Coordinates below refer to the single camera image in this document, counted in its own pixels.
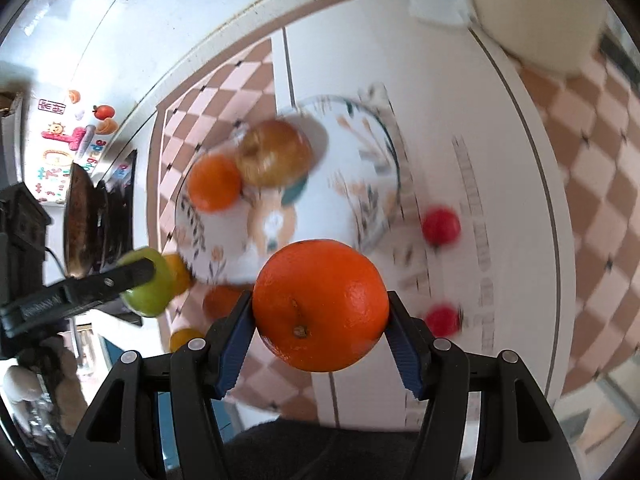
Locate yellow lemon front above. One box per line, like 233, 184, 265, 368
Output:
163, 252, 194, 296

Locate brown russet apple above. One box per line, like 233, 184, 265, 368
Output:
235, 119, 314, 188

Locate yellow lemon back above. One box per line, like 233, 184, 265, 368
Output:
169, 327, 204, 353

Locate orange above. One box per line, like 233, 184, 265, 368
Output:
252, 240, 390, 373
186, 154, 242, 214

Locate floral oval ceramic plate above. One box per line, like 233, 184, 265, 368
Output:
172, 96, 401, 284

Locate white crumpled tissue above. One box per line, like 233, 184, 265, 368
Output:
409, 0, 475, 28

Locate checkered table mat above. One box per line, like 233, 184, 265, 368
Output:
145, 0, 640, 430

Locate small red fruit back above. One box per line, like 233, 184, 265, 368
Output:
421, 207, 461, 247

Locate colourful wall sticker decoration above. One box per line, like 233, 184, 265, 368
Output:
23, 87, 119, 204

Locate dark red-orange fruit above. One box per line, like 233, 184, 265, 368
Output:
202, 285, 245, 323

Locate green apple front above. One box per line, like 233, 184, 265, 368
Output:
117, 247, 176, 318

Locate yellow lemon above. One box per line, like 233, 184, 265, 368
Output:
163, 252, 194, 296
169, 327, 204, 353

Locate small red fruit front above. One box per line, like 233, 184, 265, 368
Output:
424, 302, 463, 338

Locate cream utensil holder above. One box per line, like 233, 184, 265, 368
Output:
473, 0, 608, 75

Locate black induction cooktop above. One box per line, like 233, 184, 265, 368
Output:
105, 150, 138, 266

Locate small red fruit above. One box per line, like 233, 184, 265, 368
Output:
421, 207, 461, 247
424, 302, 463, 338

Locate black frying pan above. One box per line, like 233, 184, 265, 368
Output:
63, 162, 107, 278

